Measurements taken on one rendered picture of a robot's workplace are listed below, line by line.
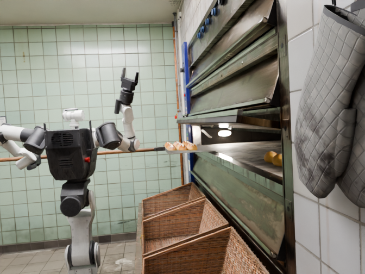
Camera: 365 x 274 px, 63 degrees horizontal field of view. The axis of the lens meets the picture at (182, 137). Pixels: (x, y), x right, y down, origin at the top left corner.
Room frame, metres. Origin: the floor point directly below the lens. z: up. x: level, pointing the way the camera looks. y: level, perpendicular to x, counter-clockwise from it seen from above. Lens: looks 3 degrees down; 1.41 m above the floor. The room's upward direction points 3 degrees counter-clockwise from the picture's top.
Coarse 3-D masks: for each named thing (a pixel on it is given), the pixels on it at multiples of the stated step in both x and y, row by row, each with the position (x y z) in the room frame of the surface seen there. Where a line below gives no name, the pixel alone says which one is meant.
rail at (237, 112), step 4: (220, 112) 1.19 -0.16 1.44; (224, 112) 1.13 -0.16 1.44; (228, 112) 1.07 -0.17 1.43; (232, 112) 1.02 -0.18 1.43; (236, 112) 0.98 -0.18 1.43; (240, 112) 0.97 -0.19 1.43; (192, 116) 1.87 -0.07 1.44; (196, 116) 1.73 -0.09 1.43; (200, 116) 1.59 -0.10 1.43; (204, 116) 1.49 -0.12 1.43; (208, 116) 1.40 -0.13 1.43; (212, 116) 1.32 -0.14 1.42; (216, 116) 1.25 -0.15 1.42; (220, 116) 1.19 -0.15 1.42
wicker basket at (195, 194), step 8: (192, 184) 2.67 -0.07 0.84; (168, 192) 2.68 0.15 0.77; (176, 192) 2.69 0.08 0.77; (184, 192) 2.70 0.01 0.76; (192, 192) 2.60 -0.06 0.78; (200, 192) 2.31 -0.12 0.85; (144, 200) 2.65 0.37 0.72; (152, 200) 2.66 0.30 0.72; (160, 200) 2.67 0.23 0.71; (168, 200) 2.68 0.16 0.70; (176, 200) 2.69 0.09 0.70; (184, 200) 2.70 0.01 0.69; (192, 200) 2.17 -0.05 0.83; (144, 208) 2.65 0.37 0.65; (152, 208) 2.66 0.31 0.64; (160, 208) 2.67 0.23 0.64; (168, 208) 2.68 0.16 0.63; (176, 208) 2.14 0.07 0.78; (144, 216) 2.60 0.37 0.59; (152, 216) 2.12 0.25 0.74; (144, 224) 2.12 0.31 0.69; (176, 224) 2.15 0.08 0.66; (152, 232) 2.12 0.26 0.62
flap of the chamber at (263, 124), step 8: (184, 120) 2.22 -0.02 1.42; (192, 120) 1.85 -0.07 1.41; (200, 120) 1.58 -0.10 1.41; (208, 120) 1.39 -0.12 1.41; (216, 120) 1.23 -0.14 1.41; (224, 120) 1.11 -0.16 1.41; (232, 120) 1.01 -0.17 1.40; (240, 120) 0.97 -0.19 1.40; (248, 120) 0.97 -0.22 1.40; (256, 120) 0.98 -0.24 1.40; (264, 120) 0.98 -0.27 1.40; (272, 120) 0.99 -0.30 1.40; (248, 128) 1.40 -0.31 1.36; (256, 128) 1.25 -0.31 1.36; (264, 128) 1.13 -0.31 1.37; (272, 128) 1.03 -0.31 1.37; (280, 128) 0.99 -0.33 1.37
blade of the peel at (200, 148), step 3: (165, 147) 2.40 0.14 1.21; (198, 147) 2.50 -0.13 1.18; (201, 147) 2.49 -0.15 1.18; (204, 147) 2.47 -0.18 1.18; (207, 147) 2.45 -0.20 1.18; (165, 150) 2.41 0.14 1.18; (177, 150) 2.38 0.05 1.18; (198, 150) 2.28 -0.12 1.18; (201, 150) 2.26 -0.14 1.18; (204, 150) 2.25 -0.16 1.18; (207, 150) 2.24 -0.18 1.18; (210, 150) 2.22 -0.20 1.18; (213, 150) 2.21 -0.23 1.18; (168, 153) 2.16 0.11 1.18; (171, 153) 2.16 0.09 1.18; (174, 153) 2.16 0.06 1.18
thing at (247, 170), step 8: (200, 152) 2.43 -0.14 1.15; (208, 152) 2.13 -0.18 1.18; (216, 152) 2.08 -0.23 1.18; (216, 160) 1.90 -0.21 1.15; (224, 160) 1.70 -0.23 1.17; (232, 160) 1.63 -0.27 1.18; (232, 168) 1.55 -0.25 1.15; (240, 168) 1.42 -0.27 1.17; (248, 168) 1.36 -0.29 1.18; (256, 168) 1.35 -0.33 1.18; (248, 176) 1.31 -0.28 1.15; (256, 176) 1.21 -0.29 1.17; (264, 176) 1.15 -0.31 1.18; (272, 176) 1.14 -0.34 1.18; (264, 184) 1.14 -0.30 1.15; (272, 184) 1.06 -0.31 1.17; (280, 184) 1.00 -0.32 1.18; (280, 192) 1.00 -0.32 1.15
